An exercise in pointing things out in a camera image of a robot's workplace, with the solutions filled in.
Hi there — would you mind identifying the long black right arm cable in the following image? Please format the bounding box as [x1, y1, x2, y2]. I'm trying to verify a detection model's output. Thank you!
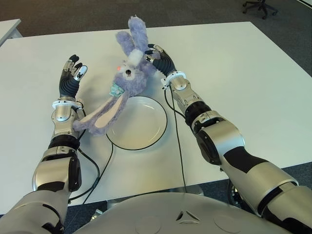
[164, 87, 188, 193]

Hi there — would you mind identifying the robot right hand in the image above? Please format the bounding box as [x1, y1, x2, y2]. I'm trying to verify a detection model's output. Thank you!
[144, 43, 176, 78]

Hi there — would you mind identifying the thin black looping cable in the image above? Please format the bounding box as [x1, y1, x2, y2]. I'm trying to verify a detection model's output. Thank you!
[82, 107, 114, 204]

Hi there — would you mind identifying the metal bracket under table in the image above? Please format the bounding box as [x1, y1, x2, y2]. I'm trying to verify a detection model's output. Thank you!
[228, 182, 243, 208]
[90, 209, 103, 221]

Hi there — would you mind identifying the black office chair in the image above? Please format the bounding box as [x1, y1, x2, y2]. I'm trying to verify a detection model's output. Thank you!
[242, 0, 278, 20]

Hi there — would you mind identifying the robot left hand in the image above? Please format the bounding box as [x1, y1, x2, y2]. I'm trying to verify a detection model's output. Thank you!
[58, 54, 89, 98]

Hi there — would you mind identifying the purple plush bunny doll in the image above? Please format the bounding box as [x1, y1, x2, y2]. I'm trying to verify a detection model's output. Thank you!
[73, 16, 158, 137]

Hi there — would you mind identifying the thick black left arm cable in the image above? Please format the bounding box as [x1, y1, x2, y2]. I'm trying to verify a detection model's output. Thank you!
[68, 148, 100, 200]

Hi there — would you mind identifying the silver robot torso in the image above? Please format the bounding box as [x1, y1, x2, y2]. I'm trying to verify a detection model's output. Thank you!
[73, 191, 291, 234]

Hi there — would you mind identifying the white neighbouring desk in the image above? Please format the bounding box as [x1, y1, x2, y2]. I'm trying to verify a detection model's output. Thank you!
[0, 19, 22, 47]

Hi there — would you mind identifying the white table leg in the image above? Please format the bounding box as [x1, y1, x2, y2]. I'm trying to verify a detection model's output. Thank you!
[106, 197, 132, 210]
[170, 186, 204, 196]

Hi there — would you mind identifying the white plate black rim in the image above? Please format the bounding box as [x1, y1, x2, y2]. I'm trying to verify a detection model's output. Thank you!
[106, 96, 168, 150]

